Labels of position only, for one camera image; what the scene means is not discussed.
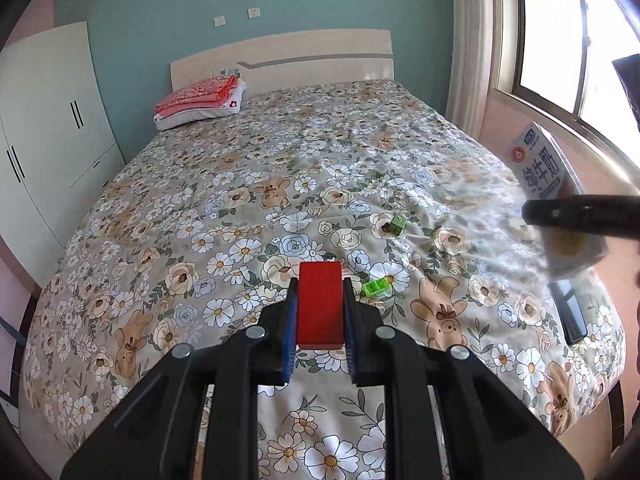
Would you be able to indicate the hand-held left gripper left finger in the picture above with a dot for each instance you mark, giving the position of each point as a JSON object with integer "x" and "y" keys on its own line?
{"x": 289, "y": 355}

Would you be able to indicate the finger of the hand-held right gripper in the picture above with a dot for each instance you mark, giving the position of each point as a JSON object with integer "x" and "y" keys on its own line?
{"x": 629, "y": 90}
{"x": 585, "y": 214}

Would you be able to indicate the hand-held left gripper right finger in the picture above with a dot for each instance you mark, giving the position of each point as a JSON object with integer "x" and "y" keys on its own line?
{"x": 351, "y": 360}

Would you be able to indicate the red block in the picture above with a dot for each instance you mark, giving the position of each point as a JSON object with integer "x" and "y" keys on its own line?
{"x": 320, "y": 305}

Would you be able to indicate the white milk carton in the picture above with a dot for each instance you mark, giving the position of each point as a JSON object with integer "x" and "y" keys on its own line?
{"x": 542, "y": 165}

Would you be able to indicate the green block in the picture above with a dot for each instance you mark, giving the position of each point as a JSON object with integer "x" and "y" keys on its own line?
{"x": 398, "y": 223}
{"x": 375, "y": 287}

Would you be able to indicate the window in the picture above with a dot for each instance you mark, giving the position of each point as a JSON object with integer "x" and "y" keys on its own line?
{"x": 565, "y": 35}

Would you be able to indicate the black smartphone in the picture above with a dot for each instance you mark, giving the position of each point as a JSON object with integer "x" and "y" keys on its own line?
{"x": 570, "y": 312}

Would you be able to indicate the cream curtain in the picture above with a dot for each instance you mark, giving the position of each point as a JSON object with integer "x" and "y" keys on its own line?
{"x": 470, "y": 45}

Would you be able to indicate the floral bed blanket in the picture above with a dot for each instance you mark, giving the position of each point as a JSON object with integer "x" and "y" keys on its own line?
{"x": 240, "y": 170}

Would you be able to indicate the folded pink blanket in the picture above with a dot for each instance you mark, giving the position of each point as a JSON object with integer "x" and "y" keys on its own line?
{"x": 197, "y": 92}

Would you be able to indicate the cream bed headboard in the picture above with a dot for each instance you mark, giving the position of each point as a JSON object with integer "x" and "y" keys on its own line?
{"x": 300, "y": 55}

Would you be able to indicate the white wardrobe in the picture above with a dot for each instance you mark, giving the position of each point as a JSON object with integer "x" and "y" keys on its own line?
{"x": 50, "y": 125}

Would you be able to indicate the dark bed frame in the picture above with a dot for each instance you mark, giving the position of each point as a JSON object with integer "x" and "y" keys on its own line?
{"x": 616, "y": 420}

